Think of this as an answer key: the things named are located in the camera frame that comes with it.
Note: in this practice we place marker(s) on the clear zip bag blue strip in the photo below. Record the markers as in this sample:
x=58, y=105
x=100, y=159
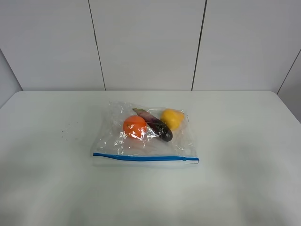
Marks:
x=112, y=143

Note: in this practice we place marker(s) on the orange fruit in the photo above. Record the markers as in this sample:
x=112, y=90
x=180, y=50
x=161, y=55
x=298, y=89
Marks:
x=134, y=127

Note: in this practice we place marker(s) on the purple eggplant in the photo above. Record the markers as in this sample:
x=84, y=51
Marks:
x=157, y=126

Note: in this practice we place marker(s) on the yellow bell pepper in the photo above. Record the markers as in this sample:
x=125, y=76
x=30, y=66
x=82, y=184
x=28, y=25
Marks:
x=172, y=118

